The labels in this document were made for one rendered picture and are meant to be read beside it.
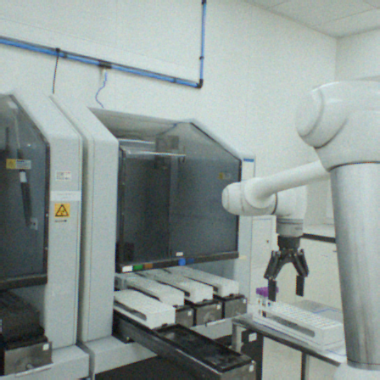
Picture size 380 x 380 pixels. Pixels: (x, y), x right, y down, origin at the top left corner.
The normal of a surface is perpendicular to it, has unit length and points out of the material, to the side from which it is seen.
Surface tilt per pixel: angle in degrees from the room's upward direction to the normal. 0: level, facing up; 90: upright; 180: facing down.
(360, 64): 90
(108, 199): 90
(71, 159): 90
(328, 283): 90
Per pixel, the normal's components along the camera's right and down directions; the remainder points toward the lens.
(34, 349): 0.64, 0.07
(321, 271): -0.77, 0.00
